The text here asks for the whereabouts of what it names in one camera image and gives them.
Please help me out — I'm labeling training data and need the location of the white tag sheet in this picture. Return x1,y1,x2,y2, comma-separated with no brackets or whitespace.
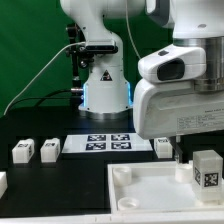
62,133,152,154

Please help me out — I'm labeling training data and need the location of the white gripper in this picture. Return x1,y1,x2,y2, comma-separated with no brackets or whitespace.
133,79,224,163

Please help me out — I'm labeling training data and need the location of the white square table top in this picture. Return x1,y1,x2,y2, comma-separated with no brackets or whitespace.
108,161,224,213

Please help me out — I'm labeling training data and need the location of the white front rail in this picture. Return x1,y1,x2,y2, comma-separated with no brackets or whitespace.
0,211,224,224

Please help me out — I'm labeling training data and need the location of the white cable right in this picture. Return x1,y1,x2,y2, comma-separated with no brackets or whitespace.
124,0,143,61

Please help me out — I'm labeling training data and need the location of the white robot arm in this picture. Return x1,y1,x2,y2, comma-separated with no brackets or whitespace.
60,0,224,139

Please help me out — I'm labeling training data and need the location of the black camera stand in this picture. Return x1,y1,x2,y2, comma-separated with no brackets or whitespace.
66,23,85,106

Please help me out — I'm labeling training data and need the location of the white cable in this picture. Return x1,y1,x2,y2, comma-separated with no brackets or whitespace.
124,0,143,61
3,41,87,116

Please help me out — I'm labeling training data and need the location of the black cable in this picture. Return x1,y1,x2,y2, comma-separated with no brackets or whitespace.
6,87,84,111

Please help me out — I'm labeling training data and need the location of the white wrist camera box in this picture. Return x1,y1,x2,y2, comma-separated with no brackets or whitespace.
138,44,207,84

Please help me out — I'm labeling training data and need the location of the white left obstacle block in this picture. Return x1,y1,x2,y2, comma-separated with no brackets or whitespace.
0,172,8,199

